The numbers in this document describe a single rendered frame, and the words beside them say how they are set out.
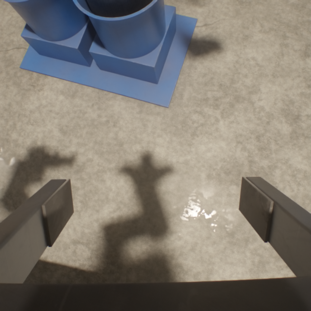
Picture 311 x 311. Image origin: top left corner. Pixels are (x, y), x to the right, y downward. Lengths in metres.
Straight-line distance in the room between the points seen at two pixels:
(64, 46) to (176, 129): 0.56
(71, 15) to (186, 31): 0.48
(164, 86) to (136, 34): 0.28
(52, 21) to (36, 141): 0.49
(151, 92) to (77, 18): 0.39
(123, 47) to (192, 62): 0.34
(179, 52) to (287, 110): 0.52
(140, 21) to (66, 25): 0.33
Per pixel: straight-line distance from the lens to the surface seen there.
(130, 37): 0.82
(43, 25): 1.01
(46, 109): 1.14
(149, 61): 0.90
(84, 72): 1.12
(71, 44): 1.03
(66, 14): 0.98
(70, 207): 0.17
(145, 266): 0.96
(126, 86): 1.03
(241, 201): 0.17
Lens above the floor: 0.91
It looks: 79 degrees down
